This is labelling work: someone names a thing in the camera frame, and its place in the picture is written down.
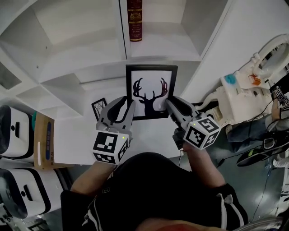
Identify person's right forearm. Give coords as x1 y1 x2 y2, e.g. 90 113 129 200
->
182 143 227 188

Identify white appliance with black trim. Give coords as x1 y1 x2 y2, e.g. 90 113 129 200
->
0 104 36 163
0 167 52 220

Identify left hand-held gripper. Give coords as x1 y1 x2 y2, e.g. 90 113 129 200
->
92 96 136 166

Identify person's left forearm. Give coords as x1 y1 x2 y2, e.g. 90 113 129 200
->
70 160 118 199

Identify small black tree-print frame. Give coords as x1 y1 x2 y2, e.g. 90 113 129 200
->
91 97 108 122

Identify black cable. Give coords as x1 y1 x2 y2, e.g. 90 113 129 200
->
216 144 265 169

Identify dark red book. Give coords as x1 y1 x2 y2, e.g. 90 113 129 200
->
126 0 144 42

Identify black deer picture frame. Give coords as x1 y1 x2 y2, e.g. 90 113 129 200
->
125 64 178 121

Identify orange small item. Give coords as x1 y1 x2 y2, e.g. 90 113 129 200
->
249 75 262 86

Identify person's black shirt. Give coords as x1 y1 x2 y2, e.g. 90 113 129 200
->
60 152 249 231

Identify brown cardboard box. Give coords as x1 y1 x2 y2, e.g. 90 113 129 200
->
33 111 75 170

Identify white ornate dresser with mirror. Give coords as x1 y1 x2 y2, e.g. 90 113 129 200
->
196 33 289 127

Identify white shelf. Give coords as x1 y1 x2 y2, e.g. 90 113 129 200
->
0 0 233 120

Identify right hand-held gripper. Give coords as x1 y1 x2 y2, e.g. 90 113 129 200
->
165 95 221 151

